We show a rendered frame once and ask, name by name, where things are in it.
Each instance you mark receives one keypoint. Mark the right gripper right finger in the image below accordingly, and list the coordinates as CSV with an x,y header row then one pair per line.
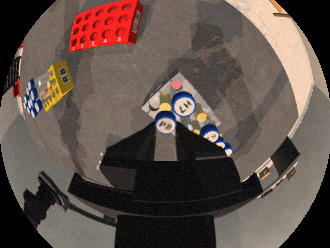
x,y
196,146

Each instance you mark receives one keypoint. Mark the yellow tube rack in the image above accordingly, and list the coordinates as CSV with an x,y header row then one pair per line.
x,y
63,81

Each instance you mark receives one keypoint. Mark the red lego plate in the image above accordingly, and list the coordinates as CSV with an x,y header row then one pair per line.
x,y
122,32

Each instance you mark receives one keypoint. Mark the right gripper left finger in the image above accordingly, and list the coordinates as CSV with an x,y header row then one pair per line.
x,y
134,146

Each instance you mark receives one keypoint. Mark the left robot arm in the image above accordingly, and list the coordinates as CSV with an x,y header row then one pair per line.
x,y
37,211

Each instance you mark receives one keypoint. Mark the grey tube rack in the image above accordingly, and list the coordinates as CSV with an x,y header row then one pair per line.
x,y
153,98

